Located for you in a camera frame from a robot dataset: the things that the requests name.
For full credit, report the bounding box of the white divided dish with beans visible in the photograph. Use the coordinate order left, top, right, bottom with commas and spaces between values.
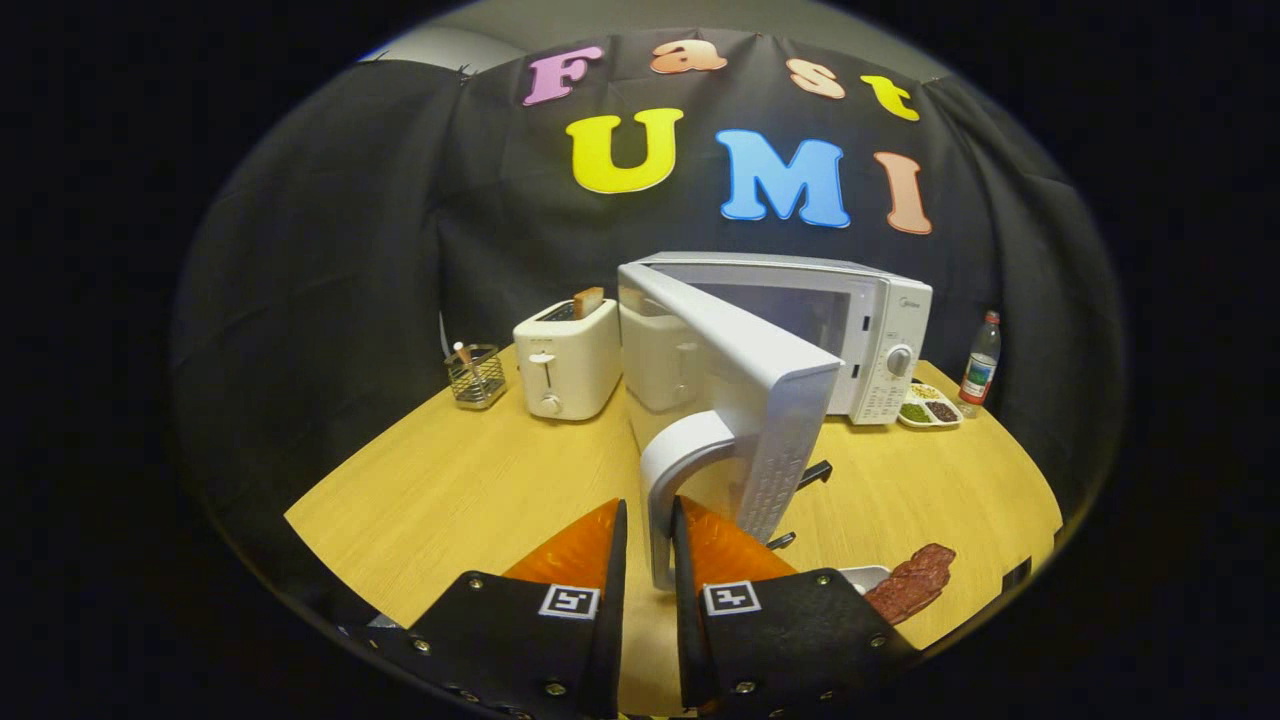
897, 383, 965, 430

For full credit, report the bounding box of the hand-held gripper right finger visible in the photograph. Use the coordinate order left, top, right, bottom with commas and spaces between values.
670, 495, 921, 720

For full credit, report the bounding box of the brown meat slice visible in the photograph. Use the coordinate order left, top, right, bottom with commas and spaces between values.
865, 543, 958, 627

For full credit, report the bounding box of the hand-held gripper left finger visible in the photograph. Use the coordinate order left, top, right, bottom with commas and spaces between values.
365, 498, 629, 720

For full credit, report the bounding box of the wire mesh holder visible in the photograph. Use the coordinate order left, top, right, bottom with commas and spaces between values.
445, 343, 508, 411

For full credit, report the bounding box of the plastic bottle with red cap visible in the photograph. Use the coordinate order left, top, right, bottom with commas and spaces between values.
958, 310, 1002, 406

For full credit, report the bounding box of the white pop-up toaster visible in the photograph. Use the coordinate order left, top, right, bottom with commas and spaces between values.
513, 297, 623, 422

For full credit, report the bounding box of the white toaster oven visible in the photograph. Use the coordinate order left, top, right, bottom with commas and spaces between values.
617, 250, 934, 591

